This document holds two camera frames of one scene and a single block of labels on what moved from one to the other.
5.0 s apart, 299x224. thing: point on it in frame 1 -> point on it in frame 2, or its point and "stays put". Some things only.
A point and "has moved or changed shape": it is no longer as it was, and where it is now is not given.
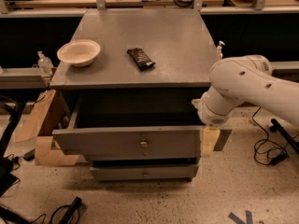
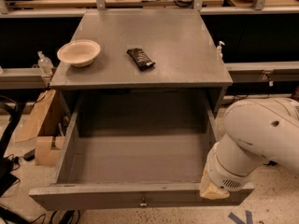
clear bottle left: (45, 64) stays put
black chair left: (8, 175) stays put
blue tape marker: (239, 220) stays put
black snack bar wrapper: (142, 61) stays put
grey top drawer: (133, 122) has moved or changed shape
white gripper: (209, 114) -> (223, 175)
